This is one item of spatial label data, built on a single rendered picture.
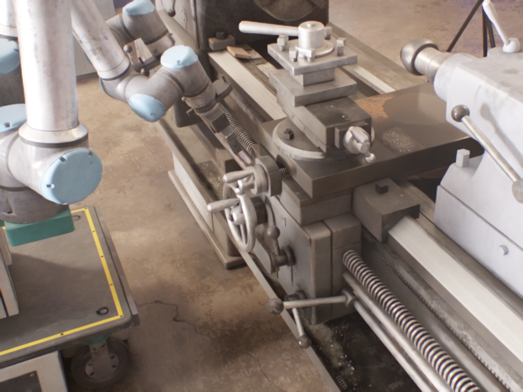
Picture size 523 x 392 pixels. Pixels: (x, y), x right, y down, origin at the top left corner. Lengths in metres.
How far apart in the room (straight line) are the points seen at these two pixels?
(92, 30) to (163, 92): 0.22
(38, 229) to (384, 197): 0.91
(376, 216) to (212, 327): 1.14
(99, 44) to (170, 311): 1.14
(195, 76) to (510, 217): 0.92
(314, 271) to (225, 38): 1.12
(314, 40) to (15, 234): 0.91
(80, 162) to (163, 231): 1.40
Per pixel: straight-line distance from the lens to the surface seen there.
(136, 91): 1.91
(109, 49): 1.91
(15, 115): 1.89
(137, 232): 3.10
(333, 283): 1.73
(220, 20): 2.55
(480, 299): 1.42
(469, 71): 1.54
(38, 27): 1.64
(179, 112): 2.65
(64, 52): 1.67
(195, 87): 1.94
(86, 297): 2.30
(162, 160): 3.61
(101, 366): 2.37
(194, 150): 2.82
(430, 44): 1.77
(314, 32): 1.67
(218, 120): 2.00
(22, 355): 2.19
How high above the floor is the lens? 1.76
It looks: 33 degrees down
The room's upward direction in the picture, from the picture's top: 3 degrees counter-clockwise
